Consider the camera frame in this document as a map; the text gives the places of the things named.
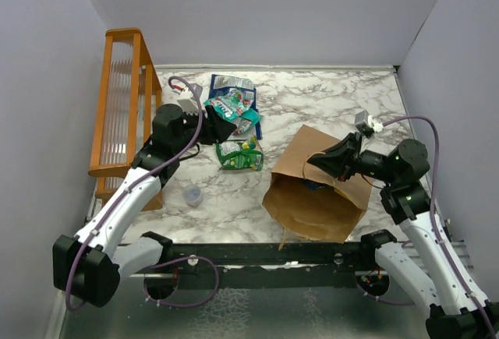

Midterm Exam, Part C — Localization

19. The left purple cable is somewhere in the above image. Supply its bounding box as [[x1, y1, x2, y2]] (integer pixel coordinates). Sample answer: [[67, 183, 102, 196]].
[[64, 76, 221, 312]]

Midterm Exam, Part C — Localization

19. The blue snack bag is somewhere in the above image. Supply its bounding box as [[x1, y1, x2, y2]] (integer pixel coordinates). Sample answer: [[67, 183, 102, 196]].
[[228, 122, 260, 141], [208, 74, 257, 101]]

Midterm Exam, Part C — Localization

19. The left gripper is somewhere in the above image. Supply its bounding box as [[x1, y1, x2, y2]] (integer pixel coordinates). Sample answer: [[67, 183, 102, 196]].
[[174, 105, 237, 155]]

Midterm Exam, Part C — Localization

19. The teal snack packet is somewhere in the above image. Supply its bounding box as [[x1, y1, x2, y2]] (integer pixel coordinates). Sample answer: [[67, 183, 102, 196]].
[[232, 108, 260, 136], [204, 87, 254, 121]]

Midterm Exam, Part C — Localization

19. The small clear plastic cup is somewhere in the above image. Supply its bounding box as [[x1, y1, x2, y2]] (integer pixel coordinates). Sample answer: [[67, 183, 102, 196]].
[[182, 184, 203, 207]]

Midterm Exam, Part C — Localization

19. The blue candy packet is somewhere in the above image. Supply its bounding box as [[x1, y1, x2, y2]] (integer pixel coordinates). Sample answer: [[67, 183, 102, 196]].
[[304, 179, 324, 190]]

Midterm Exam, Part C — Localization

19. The green yellow snack bag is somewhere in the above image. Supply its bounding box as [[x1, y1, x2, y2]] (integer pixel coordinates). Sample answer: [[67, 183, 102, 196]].
[[215, 136, 264, 171]]

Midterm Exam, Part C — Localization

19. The brown paper bag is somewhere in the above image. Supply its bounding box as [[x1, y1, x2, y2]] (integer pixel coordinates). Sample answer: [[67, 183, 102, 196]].
[[262, 125, 371, 243]]

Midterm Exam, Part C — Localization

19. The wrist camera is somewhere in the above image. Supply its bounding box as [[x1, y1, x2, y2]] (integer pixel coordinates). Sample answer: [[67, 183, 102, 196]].
[[354, 110, 384, 138], [177, 83, 203, 115]]

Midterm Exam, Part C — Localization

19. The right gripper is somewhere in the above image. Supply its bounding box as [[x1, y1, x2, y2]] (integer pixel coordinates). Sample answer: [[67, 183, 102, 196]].
[[308, 130, 399, 184]]

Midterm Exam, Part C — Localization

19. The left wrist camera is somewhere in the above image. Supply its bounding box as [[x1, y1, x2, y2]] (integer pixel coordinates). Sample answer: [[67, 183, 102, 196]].
[[177, 83, 203, 115]]

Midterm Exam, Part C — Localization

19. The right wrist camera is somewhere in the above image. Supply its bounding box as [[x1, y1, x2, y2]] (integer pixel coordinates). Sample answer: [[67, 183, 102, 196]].
[[354, 110, 384, 138]]

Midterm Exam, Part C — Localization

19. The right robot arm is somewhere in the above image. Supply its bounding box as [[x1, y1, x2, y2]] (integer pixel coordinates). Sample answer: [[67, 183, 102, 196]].
[[307, 132, 498, 338]]

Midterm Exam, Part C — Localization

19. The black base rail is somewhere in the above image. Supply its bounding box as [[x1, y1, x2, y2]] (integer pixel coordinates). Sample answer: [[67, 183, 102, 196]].
[[135, 230, 396, 290]]

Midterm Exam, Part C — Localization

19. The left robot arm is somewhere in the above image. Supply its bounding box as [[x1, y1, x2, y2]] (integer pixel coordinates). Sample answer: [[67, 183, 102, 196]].
[[52, 104, 236, 311]]

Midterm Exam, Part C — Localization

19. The wooden dish rack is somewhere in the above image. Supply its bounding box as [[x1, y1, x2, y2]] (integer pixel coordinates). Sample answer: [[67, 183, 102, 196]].
[[88, 27, 162, 204]]

